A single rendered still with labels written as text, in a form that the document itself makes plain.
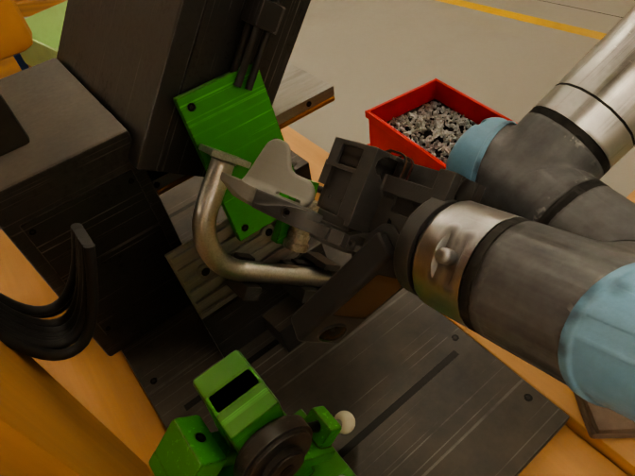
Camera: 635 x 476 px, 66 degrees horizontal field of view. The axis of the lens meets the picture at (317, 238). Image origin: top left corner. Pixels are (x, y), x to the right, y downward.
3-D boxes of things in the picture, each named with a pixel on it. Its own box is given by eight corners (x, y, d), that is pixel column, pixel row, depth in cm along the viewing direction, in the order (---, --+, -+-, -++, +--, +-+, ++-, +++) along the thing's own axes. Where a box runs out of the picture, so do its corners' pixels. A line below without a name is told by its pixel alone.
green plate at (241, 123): (278, 187, 79) (229, 57, 67) (306, 201, 72) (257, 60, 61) (216, 224, 74) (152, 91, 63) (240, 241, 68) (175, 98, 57)
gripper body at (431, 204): (390, 161, 44) (505, 195, 35) (355, 250, 45) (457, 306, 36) (327, 133, 39) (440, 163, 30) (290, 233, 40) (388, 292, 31)
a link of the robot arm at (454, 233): (506, 336, 33) (433, 325, 28) (453, 307, 36) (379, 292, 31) (553, 231, 32) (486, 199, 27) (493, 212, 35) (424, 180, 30)
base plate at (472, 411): (186, 114, 130) (184, 107, 129) (566, 422, 65) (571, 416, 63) (30, 190, 115) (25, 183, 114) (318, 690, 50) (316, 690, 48)
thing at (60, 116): (139, 210, 102) (58, 55, 78) (210, 296, 84) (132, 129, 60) (54, 256, 96) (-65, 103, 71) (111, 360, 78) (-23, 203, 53)
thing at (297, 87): (282, 72, 94) (279, 57, 92) (335, 101, 85) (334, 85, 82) (90, 166, 80) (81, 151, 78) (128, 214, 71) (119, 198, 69)
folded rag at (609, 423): (562, 367, 68) (568, 356, 66) (624, 365, 67) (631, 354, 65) (588, 440, 61) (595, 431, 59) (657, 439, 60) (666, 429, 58)
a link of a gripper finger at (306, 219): (272, 189, 43) (364, 225, 41) (266, 208, 43) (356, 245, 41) (250, 184, 38) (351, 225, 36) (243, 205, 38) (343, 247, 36)
